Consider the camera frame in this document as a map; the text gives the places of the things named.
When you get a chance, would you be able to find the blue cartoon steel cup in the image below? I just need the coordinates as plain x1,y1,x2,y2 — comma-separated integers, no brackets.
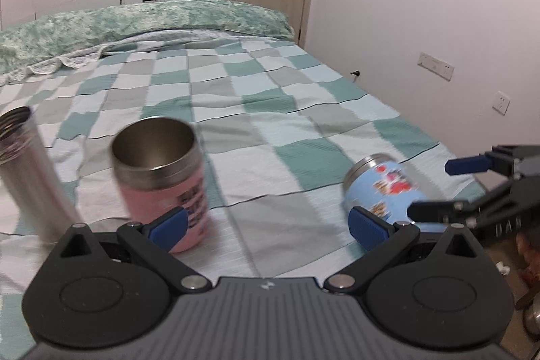
342,154,427,223

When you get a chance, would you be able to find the green floral quilt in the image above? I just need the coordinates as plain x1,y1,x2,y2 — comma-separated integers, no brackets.
1,0,295,83

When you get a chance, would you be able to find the tall stainless steel flask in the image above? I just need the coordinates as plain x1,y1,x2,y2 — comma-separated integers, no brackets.
1,106,81,243

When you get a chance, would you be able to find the white wall socket panel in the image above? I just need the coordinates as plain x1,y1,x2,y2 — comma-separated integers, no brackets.
417,52,454,81

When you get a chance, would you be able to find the pink steel cup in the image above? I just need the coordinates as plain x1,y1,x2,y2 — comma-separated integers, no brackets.
109,117,209,253

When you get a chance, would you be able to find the checkered green white bedsheet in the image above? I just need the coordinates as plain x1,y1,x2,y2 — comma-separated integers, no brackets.
0,36,486,344

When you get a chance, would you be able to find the white wall outlet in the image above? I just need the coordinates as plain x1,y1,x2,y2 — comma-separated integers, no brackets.
491,91,511,115

